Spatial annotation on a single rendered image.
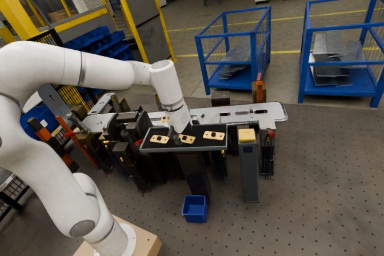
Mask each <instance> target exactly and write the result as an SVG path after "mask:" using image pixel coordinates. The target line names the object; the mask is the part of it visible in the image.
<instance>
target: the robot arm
mask: <svg viewBox="0 0 384 256"><path fill-rule="evenodd" d="M47 83H54V84H60V85H70V86H80V87H90V88H96V89H106V90H119V91H122V90H127V89H129V88H130V87H131V86H132V85H147V86H152V87H153V88H155V90H156V92H157V94H158V97H159V100H160V102H161V105H162V107H163V109H164V110H165V116H166V120H167V124H168V127H169V132H168V135H167V137H168V138H170V139H173V140H174V142H175V144H177V145H182V141H181V138H180V137H179V134H180V133H181V132H183V130H184V129H189V130H191V129H192V126H191V123H190V118H191V117H190V109H188V108H187V105H186V103H185V102H184V98H183V95H182V90H181V87H180V84H179V80H178V77H177V73H176V70H175V67H174V63H173V61H171V60H162V61H158V62H156V63H154V64H152V65H150V64H147V63H143V62H138V61H120V60H117V59H112V58H108V57H103V56H100V55H95V54H90V53H85V52H82V51H77V50H72V49H67V48H63V47H58V46H53V45H48V44H44V43H39V42H32V41H17V42H12V43H10V44H8V45H6V46H4V47H3V48H1V49H0V167H1V168H4V169H6V170H9V171H11V172H12V173H14V174H15V175H16V176H18V177H19V178H20V179H21V180H23V181H24V182H25V183H26V184H27V185H29V186H30V187H31V188H32V189H33V190H34V191H35V192H36V194H37V196H39V198H40V200H41V202H42V203H43V205H44V207H45V209H46V210H47V212H48V214H49V216H50V217H51V219H52V220H53V222H54V223H55V225H56V227H57V228H58V229H59V230H60V232H61V233H62V234H64V235H65V236H67V237H70V238H80V237H82V238H83V239H84V240H85V241H86V242H87V243H88V244H89V245H90V246H91V247H92V248H93V249H94V256H132V254H133V252H134V250H135V247H136V244H137V236H136V233H135V231H134V229H133V228H132V227H131V226H130V225H128V224H125V223H118V222H117V221H116V219H115V218H114V217H113V215H112V214H111V212H109V210H108V208H107V206H106V204H105V202H104V200H103V198H102V196H101V194H100V192H99V190H98V188H97V186H96V184H95V183H94V181H93V180H92V179H91V178H90V177H89V176H88V175H86V174H83V173H74V174H72V173H71V171H70V169H69V168H68V167H67V166H66V164H65V163H64V161H63V160H62V159H61V158H60V157H59V155H58V154H57V153H56V152H55V151H54V150H53V149H52V148H51V147H50V146H49V145H48V144H46V143H44V142H41V141H37V140H35V139H32V138H31V137H29V136H28V135H27V134H26V133H25V132H24V130H23V128H22V126H21V124H20V117H21V112H22V110H23V107H24V106H25V104H26V102H27V101H28V100H29V98H30V97H31V96H32V95H33V94H34V93H35V92H36V91H38V90H39V89H40V88H41V87H42V86H43V85H45V84H47ZM174 133H177V136H176V135H174Z"/></svg>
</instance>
